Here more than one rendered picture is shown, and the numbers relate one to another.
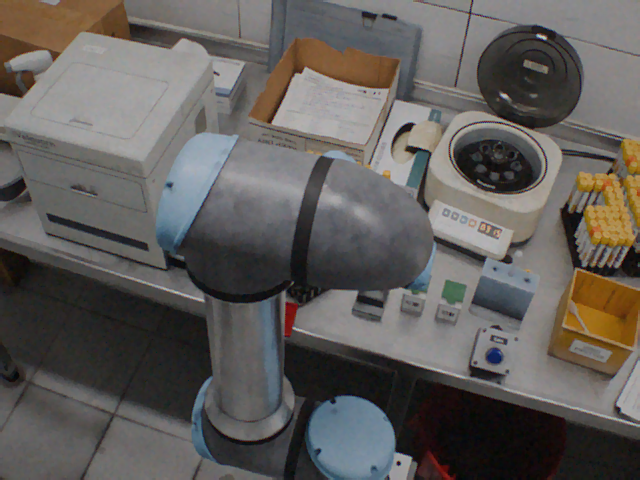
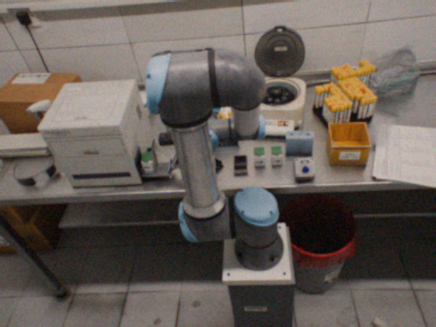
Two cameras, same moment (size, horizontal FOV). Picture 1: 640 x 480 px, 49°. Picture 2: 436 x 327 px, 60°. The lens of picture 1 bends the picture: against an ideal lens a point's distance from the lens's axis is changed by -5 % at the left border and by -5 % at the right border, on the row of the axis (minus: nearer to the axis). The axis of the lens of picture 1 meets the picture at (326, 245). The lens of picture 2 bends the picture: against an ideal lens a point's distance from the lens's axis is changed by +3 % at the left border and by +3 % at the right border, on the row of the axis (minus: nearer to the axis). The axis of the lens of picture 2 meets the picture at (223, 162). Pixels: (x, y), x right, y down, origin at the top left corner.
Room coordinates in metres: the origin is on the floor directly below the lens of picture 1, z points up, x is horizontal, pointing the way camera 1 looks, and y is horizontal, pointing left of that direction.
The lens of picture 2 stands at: (-0.23, 0.10, 1.90)
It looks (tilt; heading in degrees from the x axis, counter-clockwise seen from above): 44 degrees down; 353
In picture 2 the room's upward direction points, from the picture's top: 8 degrees counter-clockwise
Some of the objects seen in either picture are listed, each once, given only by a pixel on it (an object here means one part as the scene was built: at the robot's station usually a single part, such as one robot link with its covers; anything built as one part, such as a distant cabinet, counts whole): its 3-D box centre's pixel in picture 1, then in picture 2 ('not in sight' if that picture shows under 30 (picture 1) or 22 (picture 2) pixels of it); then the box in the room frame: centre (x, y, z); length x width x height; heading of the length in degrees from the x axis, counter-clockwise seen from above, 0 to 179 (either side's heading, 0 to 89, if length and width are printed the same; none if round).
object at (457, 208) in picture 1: (489, 182); (276, 105); (1.01, -0.32, 0.94); 0.30 x 0.24 x 0.12; 156
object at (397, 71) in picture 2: not in sight; (392, 66); (1.05, -0.85, 0.97); 0.26 x 0.17 x 0.19; 91
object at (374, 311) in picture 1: (373, 291); (240, 163); (0.76, -0.09, 0.89); 0.09 x 0.05 x 0.04; 165
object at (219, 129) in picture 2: not in sight; (211, 132); (0.65, 0.01, 1.17); 0.11 x 0.11 x 0.08; 78
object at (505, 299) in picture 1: (504, 291); (299, 144); (0.76, -0.32, 0.92); 0.10 x 0.07 x 0.10; 70
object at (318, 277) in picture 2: (472, 457); (312, 247); (0.72, -0.41, 0.22); 0.38 x 0.37 x 0.44; 75
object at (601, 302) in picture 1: (595, 323); (347, 144); (0.70, -0.49, 0.93); 0.13 x 0.13 x 0.10; 71
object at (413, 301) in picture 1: (415, 292); (259, 157); (0.75, -0.16, 0.91); 0.05 x 0.04 x 0.07; 165
